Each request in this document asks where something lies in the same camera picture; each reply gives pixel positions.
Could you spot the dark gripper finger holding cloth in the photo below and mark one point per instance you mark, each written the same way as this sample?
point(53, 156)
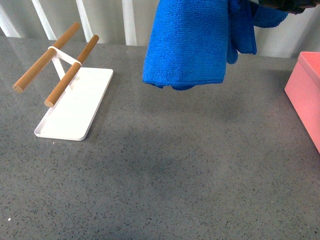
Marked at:
point(289, 6)

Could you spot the blue microfiber cloth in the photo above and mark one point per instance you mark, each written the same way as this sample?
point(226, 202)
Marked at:
point(192, 41)

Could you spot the white towel rack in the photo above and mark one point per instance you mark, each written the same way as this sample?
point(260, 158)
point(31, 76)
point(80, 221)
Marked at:
point(75, 100)

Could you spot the pink plastic bin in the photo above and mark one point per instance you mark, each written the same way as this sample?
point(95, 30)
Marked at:
point(303, 91)

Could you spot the white curtain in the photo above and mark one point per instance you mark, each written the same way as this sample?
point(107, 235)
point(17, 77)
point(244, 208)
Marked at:
point(129, 22)

